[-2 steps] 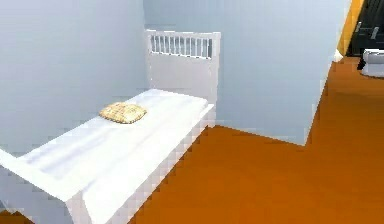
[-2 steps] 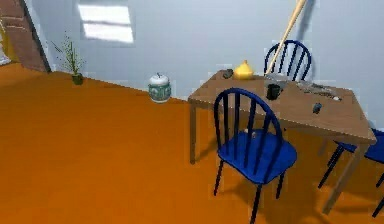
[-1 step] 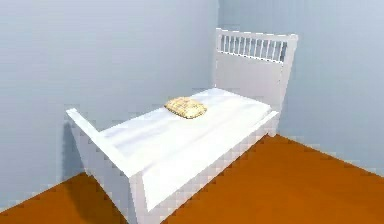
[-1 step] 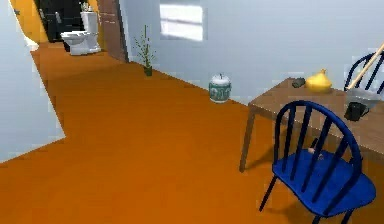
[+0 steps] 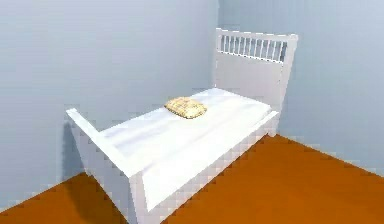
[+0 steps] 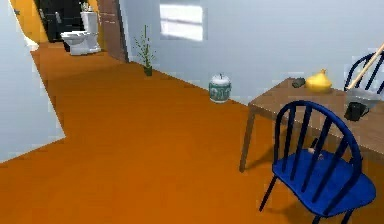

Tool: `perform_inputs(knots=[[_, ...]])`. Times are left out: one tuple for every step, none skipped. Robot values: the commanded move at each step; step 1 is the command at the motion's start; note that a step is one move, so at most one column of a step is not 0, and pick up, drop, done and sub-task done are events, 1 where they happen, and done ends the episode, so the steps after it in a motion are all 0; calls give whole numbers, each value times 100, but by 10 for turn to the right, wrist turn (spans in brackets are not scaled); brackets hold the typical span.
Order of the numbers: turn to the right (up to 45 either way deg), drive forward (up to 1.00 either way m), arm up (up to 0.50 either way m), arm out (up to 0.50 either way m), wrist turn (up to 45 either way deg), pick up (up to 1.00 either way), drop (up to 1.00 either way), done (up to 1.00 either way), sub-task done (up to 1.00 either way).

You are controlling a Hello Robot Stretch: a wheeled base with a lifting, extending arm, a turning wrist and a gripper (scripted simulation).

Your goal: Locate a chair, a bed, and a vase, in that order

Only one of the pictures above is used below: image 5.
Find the white bed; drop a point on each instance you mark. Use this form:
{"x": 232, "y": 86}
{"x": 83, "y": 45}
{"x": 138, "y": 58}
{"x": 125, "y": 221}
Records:
{"x": 186, "y": 146}

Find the yellow patterned pillow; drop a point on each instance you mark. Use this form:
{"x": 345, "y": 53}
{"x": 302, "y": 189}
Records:
{"x": 185, "y": 107}

